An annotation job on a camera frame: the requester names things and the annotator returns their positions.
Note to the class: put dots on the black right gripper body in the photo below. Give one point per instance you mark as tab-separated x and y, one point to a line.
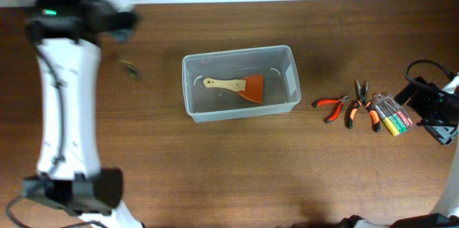
435	112

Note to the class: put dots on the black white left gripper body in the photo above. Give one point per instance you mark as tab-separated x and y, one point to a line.
123	22

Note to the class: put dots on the clear screwdriver set case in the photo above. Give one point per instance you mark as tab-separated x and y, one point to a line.
393	115

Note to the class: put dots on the yellow black handled file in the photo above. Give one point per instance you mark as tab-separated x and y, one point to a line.
130	69

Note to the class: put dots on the orange scraper wooden handle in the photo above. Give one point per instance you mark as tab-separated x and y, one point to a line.
250	87

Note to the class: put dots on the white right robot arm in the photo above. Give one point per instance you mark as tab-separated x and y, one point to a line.
443	214

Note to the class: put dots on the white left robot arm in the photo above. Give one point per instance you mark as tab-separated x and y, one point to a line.
70	178

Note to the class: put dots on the clear plastic container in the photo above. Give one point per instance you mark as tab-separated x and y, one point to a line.
282	90

